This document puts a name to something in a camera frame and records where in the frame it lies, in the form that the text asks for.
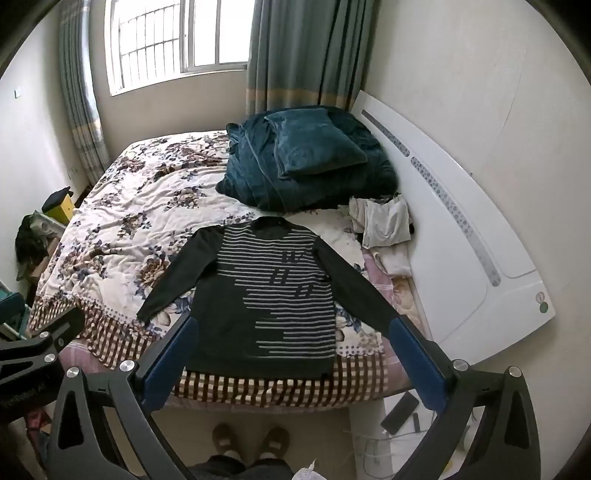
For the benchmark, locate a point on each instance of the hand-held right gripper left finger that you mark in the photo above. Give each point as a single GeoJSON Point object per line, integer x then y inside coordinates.
{"type": "Point", "coordinates": [168, 360]}

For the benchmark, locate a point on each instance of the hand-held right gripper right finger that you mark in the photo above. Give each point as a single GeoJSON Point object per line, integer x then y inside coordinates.
{"type": "Point", "coordinates": [418, 364]}

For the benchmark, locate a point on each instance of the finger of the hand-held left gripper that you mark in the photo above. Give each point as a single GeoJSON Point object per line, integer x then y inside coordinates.
{"type": "Point", "coordinates": [27, 350]}

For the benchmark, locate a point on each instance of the dark striped sweater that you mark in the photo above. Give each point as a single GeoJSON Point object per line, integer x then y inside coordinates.
{"type": "Point", "coordinates": [277, 314]}

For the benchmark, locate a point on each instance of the pile of white clothes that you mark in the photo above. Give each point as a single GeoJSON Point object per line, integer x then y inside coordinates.
{"type": "Point", "coordinates": [385, 221]}

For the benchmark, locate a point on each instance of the teal plastic rack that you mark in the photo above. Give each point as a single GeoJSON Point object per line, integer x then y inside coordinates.
{"type": "Point", "coordinates": [11, 307]}

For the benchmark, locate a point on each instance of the black phone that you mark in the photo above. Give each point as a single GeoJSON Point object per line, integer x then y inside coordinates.
{"type": "Point", "coordinates": [399, 413]}

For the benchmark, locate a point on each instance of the small black stick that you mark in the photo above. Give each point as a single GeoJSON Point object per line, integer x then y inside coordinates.
{"type": "Point", "coordinates": [416, 422]}

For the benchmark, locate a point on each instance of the person's left shoe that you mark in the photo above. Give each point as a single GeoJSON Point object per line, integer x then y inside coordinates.
{"type": "Point", "coordinates": [226, 438]}

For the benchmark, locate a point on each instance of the person's shoe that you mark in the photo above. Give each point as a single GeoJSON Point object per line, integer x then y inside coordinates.
{"type": "Point", "coordinates": [273, 441]}
{"type": "Point", "coordinates": [226, 438]}

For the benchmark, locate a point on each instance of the dark green cloth pile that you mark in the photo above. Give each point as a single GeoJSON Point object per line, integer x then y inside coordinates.
{"type": "Point", "coordinates": [30, 244]}

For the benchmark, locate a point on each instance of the white headboard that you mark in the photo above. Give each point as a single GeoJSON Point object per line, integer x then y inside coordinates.
{"type": "Point", "coordinates": [461, 258]}

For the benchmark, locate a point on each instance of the person's right shoe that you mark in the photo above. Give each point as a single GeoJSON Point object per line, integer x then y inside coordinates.
{"type": "Point", "coordinates": [273, 441]}

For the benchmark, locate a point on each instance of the yellow stool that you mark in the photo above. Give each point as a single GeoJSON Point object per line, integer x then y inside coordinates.
{"type": "Point", "coordinates": [60, 210]}

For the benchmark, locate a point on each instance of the white paper scrap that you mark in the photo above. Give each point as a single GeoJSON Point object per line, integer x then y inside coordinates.
{"type": "Point", "coordinates": [305, 471]}

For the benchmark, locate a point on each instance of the floral bed sheet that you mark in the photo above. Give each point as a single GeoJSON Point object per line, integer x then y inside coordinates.
{"type": "Point", "coordinates": [138, 207]}

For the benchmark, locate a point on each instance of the teal blanket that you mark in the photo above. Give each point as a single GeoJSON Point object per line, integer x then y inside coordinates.
{"type": "Point", "coordinates": [258, 175]}

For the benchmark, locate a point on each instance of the narrow teal curtain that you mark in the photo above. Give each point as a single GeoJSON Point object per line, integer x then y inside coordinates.
{"type": "Point", "coordinates": [83, 115]}

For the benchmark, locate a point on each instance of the teal pillow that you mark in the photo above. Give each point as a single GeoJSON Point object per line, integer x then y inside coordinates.
{"type": "Point", "coordinates": [314, 143]}

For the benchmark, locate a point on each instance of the window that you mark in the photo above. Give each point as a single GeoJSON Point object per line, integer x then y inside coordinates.
{"type": "Point", "coordinates": [152, 41]}

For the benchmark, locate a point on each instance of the wide teal curtain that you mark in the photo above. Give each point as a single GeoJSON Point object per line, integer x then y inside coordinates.
{"type": "Point", "coordinates": [304, 55]}

